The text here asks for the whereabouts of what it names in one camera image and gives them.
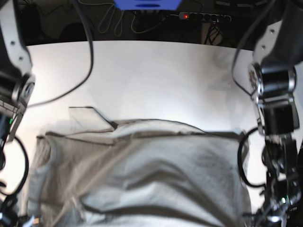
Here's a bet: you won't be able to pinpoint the beige t-shirt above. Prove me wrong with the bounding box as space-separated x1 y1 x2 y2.
18 107 251 227

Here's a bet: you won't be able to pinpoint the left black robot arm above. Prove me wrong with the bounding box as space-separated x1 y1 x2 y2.
243 0 303 227

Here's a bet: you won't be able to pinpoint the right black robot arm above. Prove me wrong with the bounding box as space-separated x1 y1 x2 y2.
0 0 83 227

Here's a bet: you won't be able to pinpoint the black power strip red light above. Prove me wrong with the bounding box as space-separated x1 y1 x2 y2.
178 12 232 23

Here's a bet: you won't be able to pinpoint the black cables behind table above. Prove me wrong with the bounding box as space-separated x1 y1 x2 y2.
94 4 166 36

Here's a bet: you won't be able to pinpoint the blue overhead mount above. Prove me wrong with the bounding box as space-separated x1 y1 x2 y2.
114 0 182 10

